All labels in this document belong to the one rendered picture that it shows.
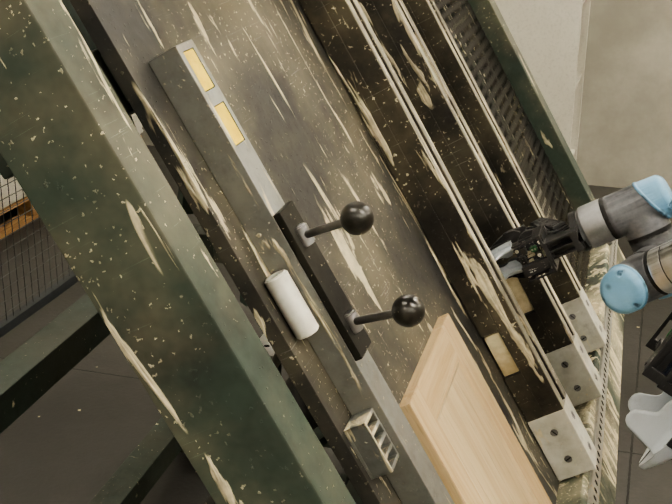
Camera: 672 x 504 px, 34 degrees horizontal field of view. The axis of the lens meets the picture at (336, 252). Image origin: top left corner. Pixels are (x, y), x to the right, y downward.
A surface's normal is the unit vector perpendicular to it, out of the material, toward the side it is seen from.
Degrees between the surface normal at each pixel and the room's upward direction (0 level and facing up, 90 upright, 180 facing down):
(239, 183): 90
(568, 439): 90
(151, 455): 0
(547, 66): 90
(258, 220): 90
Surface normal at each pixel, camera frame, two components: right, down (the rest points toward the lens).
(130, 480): 0.01, -0.94
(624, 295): -0.60, 0.27
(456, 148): -0.26, 0.33
